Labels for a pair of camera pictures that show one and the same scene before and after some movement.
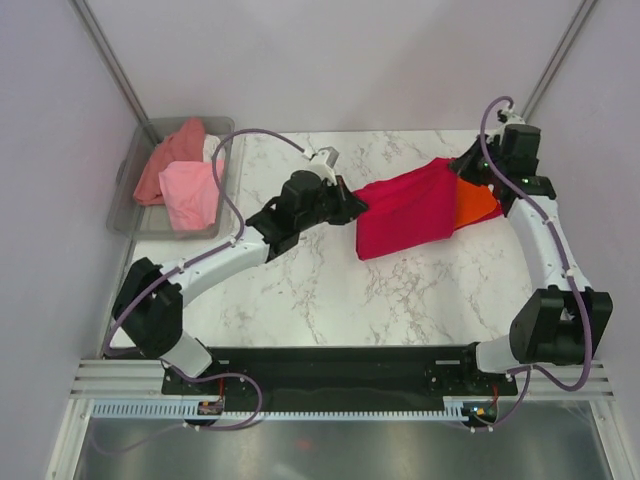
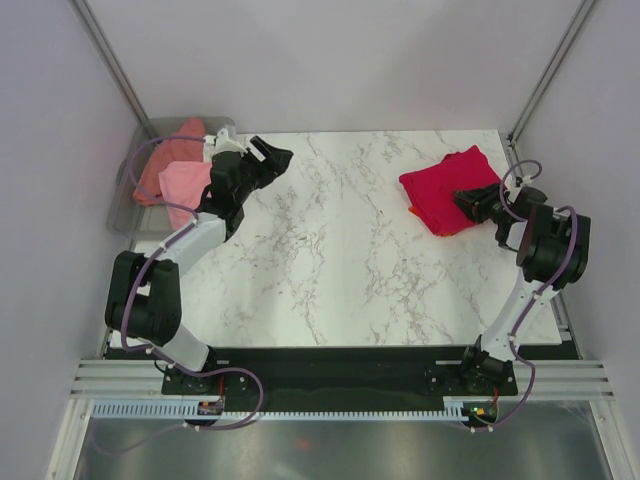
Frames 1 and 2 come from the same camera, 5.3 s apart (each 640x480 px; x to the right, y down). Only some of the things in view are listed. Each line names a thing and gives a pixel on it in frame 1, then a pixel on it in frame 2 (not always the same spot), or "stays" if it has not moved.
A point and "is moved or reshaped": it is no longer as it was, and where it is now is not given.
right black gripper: [464, 166] to [473, 201]
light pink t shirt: [193, 192] stays
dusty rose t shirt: [186, 144] stays
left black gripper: [342, 196] to [276, 163]
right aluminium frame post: [566, 45] stays
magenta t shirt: [415, 207] is moved or reshaped
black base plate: [394, 372] stays
